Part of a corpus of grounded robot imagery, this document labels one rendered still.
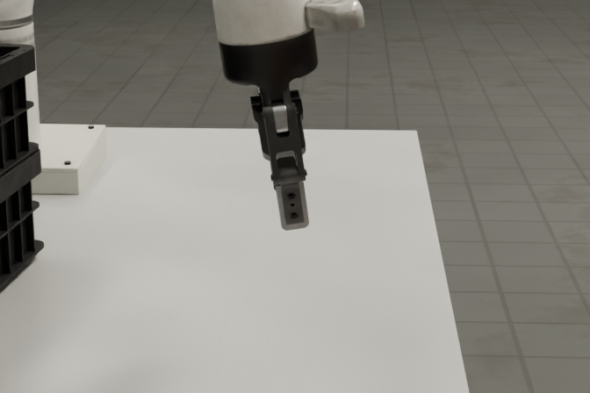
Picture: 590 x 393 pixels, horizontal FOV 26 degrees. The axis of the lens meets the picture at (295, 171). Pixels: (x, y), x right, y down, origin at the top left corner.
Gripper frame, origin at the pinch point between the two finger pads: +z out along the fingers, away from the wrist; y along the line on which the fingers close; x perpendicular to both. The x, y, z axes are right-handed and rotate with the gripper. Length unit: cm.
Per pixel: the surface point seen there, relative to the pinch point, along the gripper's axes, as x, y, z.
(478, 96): 98, -427, 120
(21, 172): -25.8, -27.3, 2.3
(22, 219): -26.8, -27.6, 7.5
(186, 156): -12, -74, 18
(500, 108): 102, -404, 120
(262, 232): -2.6, -39.0, 17.4
